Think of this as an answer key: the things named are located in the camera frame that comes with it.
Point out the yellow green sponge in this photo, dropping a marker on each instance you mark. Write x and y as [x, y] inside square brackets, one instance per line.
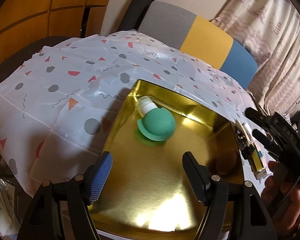
[258, 161]

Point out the printed white tablecloth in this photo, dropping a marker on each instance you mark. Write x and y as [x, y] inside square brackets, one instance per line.
[65, 92]

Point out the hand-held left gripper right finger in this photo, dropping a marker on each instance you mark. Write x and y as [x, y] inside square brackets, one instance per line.
[197, 180]

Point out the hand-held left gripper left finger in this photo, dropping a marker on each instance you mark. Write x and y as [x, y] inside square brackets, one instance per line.
[101, 177]

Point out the person's right hand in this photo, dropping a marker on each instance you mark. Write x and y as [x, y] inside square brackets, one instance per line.
[272, 190]

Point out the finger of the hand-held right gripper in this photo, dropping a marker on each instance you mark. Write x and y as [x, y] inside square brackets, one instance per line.
[255, 116]
[262, 140]

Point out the black rolled mat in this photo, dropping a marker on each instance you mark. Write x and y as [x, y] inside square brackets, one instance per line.
[135, 7]

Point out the green squeeze bottle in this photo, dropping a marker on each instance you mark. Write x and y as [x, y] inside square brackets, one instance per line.
[158, 126]

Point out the beige patterned curtain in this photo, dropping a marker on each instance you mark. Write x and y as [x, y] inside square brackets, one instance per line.
[272, 42]

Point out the white plastic bag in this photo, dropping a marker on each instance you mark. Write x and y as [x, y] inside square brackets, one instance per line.
[0, 205]

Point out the gold metal tray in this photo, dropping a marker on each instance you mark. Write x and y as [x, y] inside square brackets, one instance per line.
[165, 170]

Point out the grey yellow blue chair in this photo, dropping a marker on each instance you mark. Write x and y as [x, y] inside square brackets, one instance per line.
[207, 35]

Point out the wooden wardrobe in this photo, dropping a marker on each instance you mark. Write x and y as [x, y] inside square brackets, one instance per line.
[22, 10]

